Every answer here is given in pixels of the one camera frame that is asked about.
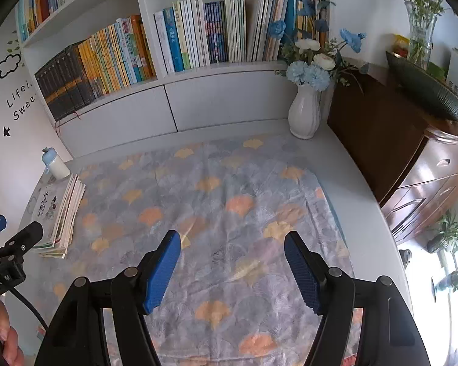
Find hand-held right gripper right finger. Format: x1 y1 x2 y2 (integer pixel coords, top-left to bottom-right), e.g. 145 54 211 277
283 231 431 366

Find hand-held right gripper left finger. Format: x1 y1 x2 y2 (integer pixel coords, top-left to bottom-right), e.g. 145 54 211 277
34 230 182 366

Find stack of books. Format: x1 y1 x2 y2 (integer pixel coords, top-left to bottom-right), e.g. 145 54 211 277
17 173 86 258

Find row of black and yellow books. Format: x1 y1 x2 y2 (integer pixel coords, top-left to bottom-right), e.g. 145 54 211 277
34 14 157 120

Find row of mixed colourful books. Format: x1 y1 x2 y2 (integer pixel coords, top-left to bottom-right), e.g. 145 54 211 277
15 0 81 44

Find row of white and blue books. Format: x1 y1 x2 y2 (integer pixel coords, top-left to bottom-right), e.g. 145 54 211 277
154 0 329 74

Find person's left hand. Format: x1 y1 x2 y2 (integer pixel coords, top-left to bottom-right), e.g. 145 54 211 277
0 299 25 366

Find white bottle with blue cap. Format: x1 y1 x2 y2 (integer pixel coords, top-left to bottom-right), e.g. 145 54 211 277
41 147 71 180

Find grey floral tablecloth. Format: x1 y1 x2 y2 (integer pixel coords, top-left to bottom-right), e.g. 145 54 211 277
31 133 363 366

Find potted green plant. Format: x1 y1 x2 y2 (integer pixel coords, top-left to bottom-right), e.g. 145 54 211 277
435 265 458 294
427 210 458 254

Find brown wooden cabinet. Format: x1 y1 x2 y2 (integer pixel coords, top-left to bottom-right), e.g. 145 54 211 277
326 59 458 242

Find white bookshelf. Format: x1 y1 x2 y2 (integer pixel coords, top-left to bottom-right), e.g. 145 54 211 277
13 0 331 159

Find dark ribbed oval tray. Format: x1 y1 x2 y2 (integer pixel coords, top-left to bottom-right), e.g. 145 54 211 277
385 51 458 122

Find green packet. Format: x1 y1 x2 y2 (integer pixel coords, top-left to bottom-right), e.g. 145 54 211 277
427 63 448 79

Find yellow packet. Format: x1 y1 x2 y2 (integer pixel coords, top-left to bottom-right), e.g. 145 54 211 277
392 34 411 59

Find black cable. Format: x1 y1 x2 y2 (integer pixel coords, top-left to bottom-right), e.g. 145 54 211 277
8 286 50 332

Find black wall stickers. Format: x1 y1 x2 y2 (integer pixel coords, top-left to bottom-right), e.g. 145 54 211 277
0 30 37 161

